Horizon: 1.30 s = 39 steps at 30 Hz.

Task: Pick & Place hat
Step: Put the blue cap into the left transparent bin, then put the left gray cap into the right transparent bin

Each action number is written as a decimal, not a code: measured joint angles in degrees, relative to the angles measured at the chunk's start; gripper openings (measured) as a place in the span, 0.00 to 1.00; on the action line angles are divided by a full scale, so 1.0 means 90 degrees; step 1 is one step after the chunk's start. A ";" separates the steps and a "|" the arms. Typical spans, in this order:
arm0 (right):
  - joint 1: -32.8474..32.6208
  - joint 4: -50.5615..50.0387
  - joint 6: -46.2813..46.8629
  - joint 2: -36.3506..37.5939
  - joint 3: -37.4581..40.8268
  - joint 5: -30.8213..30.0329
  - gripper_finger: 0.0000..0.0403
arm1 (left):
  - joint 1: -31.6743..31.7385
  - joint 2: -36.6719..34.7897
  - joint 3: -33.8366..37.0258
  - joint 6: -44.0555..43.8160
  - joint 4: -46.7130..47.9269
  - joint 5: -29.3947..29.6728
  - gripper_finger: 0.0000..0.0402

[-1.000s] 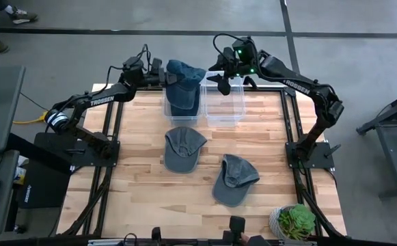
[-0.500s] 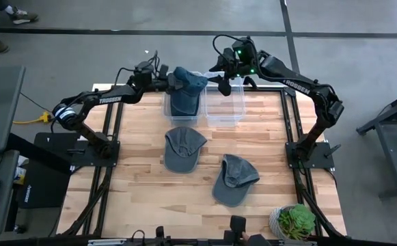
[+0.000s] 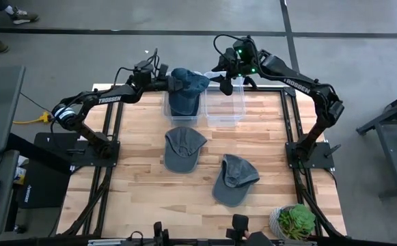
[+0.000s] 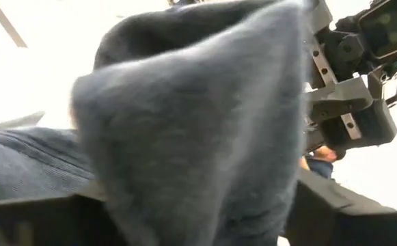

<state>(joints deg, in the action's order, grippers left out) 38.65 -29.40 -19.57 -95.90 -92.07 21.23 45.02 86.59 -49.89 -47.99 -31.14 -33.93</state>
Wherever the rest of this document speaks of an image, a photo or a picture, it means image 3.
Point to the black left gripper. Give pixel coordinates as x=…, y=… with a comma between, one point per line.
x=174, y=84

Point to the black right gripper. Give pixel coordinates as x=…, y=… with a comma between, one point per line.
x=227, y=66

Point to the grey cap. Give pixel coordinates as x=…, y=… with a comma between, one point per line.
x=232, y=191
x=184, y=153

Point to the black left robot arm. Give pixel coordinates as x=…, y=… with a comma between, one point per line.
x=111, y=97

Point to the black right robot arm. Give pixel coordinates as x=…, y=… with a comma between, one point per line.
x=297, y=85

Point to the black diagonal bar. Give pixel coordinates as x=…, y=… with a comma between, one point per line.
x=37, y=153

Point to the person's hand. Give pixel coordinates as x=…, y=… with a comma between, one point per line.
x=247, y=235

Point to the potted green succulent plant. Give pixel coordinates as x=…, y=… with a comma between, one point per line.
x=297, y=222

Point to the black mat with logo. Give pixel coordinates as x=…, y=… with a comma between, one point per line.
x=44, y=191

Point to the dark grey desk surface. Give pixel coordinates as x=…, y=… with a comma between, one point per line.
x=0, y=109
x=0, y=164

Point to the small white yellow box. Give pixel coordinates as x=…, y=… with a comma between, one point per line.
x=20, y=174

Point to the dark grey metal stand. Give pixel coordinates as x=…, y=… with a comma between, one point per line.
x=389, y=150

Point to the person's leg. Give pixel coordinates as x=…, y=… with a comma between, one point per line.
x=1, y=4

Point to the black caster wheel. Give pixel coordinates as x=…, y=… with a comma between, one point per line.
x=20, y=229

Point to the black curved bracket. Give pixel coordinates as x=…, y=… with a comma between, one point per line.
x=253, y=82

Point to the black metal rig frame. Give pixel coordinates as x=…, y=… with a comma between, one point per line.
x=289, y=93

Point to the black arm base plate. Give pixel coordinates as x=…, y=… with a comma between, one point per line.
x=82, y=159
x=321, y=160

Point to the silver metal bracket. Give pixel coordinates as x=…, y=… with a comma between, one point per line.
x=106, y=242

